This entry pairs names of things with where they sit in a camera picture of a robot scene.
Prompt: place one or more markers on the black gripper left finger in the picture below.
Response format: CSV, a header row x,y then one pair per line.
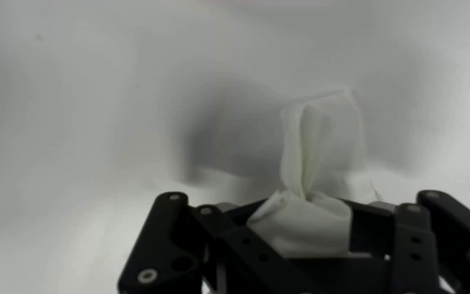
x,y
182,246

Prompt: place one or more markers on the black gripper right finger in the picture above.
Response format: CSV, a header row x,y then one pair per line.
x,y
412,245

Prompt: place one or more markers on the white napkin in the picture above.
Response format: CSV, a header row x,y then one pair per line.
x,y
322,168

